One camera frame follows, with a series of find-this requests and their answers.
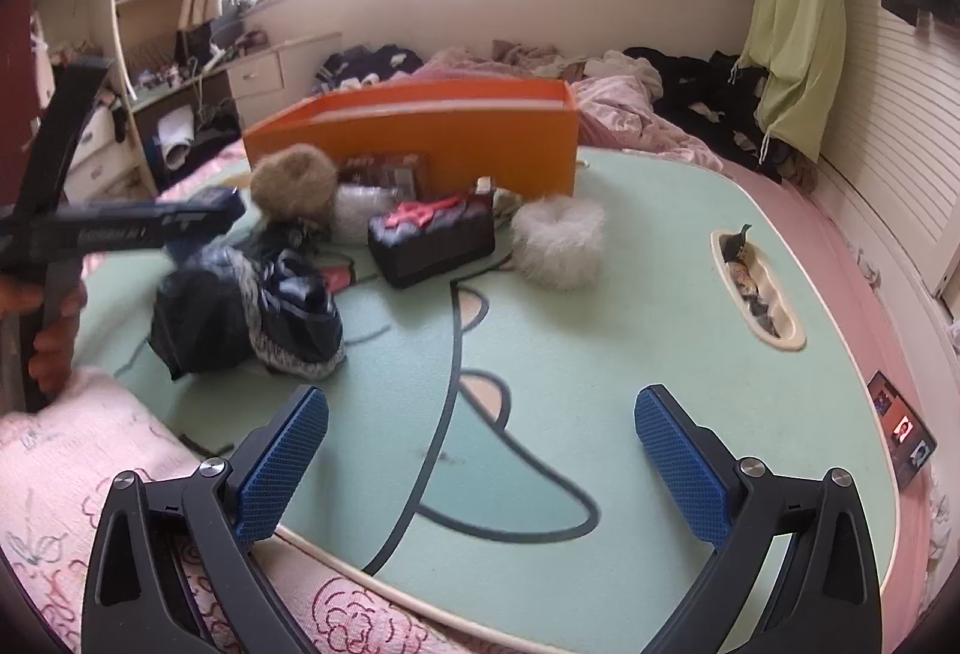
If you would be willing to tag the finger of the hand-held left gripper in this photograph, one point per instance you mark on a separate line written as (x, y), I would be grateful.
(165, 220)

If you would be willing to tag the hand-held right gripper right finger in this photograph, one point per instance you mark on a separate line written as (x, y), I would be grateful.
(682, 466)

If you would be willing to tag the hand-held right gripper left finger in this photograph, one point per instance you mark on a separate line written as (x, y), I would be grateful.
(281, 466)

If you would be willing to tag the black plastic bag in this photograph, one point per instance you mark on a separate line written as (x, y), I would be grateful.
(202, 316)

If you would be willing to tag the brown fur pompom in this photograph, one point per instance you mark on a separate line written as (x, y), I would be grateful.
(292, 181)

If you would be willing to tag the brown drink carton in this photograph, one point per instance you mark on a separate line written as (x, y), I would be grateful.
(382, 170)

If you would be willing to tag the white fur pompom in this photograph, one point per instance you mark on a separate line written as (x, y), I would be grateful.
(559, 241)

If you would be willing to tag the black box with red pattern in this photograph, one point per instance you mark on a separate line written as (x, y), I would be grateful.
(427, 249)

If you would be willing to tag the orange cardboard box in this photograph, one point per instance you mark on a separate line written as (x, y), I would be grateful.
(487, 151)

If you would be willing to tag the green cartoon desktop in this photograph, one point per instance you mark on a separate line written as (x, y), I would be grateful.
(600, 361)

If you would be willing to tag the person's left hand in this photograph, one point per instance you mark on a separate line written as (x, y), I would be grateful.
(56, 354)

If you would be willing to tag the white drawer cabinet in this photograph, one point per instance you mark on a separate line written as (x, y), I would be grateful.
(97, 151)

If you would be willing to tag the white rolled garment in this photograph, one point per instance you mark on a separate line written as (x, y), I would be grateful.
(178, 140)

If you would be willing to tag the dark red door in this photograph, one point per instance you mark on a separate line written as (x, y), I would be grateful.
(15, 99)

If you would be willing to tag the white desk with drawers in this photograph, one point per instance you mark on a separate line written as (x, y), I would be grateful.
(262, 73)

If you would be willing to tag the photo card booklet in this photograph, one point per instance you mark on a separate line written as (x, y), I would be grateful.
(900, 433)

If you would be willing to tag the black hair clip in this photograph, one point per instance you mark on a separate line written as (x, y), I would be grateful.
(739, 239)

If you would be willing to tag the dark clothes pile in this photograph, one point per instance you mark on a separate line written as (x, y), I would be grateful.
(367, 65)

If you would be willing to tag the black clothes heap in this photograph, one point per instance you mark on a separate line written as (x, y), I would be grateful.
(697, 91)

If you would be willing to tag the beige fluffy blanket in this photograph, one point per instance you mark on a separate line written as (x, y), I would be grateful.
(510, 54)

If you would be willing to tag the white crumpled garment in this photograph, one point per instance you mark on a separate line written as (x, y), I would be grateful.
(622, 73)

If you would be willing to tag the lime green hanging cloth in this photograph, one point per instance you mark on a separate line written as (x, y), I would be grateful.
(795, 24)

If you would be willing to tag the white slatted wall panel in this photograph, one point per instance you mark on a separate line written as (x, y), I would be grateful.
(892, 136)

